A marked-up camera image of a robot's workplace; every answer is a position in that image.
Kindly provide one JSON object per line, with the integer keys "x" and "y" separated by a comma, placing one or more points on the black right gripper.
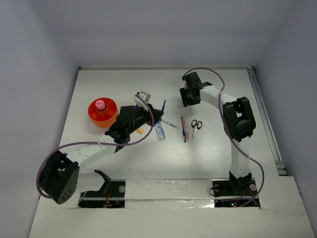
{"x": 186, "y": 101}

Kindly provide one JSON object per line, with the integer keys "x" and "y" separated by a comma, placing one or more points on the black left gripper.
{"x": 153, "y": 113}

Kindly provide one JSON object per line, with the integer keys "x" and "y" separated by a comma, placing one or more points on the clear spray bottle blue cap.
{"x": 160, "y": 132}

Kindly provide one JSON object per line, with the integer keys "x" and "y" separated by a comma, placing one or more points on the dark blue gel pen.
{"x": 163, "y": 106}

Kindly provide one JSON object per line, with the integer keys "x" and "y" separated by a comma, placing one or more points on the clear blue gel pen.
{"x": 170, "y": 124}

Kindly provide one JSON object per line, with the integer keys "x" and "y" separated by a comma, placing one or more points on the red gel pen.
{"x": 186, "y": 130}

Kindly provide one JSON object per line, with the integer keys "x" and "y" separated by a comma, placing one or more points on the blue ballpoint pen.
{"x": 183, "y": 131}

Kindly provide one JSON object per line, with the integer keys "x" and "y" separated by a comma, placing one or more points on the pink patterned tube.
{"x": 100, "y": 105}

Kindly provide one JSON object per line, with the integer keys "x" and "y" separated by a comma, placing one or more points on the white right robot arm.
{"x": 239, "y": 124}

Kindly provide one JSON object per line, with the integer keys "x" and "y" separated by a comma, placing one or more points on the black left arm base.
{"x": 110, "y": 195}

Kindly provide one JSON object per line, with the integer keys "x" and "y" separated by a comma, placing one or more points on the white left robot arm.
{"x": 58, "y": 175}

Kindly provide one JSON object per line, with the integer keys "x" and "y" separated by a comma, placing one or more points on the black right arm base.
{"x": 226, "y": 196}

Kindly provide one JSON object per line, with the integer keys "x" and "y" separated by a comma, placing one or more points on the yellow pink glue stick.
{"x": 140, "y": 130}

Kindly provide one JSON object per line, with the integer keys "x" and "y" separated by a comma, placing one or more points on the orange round organizer container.
{"x": 105, "y": 118}

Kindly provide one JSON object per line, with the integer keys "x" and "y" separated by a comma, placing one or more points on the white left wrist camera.
{"x": 141, "y": 99}

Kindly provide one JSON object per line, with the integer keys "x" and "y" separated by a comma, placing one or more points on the black handled scissors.
{"x": 196, "y": 125}

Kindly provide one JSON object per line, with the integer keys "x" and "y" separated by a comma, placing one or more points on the aluminium rail on right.
{"x": 281, "y": 169}

